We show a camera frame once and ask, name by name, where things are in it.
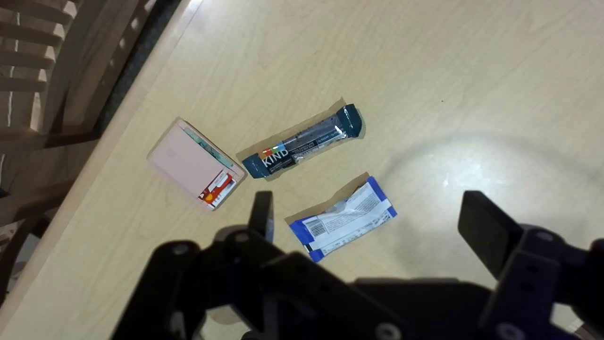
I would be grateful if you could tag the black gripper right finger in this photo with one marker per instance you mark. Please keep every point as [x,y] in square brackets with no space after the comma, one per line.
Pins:
[535,269]

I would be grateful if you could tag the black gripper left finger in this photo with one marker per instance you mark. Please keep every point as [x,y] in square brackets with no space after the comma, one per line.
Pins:
[278,296]

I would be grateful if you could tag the pink card wallet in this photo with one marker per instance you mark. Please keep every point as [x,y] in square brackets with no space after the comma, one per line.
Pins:
[195,166]

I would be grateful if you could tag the blue white snack wrapper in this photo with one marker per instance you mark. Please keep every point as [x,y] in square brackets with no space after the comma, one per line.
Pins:
[356,211]

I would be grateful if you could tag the dark KIND snack bar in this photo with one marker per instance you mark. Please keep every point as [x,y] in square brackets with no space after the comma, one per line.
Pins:
[286,150]

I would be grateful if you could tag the wooden chair near left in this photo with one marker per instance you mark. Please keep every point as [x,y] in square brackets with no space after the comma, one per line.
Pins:
[59,62]

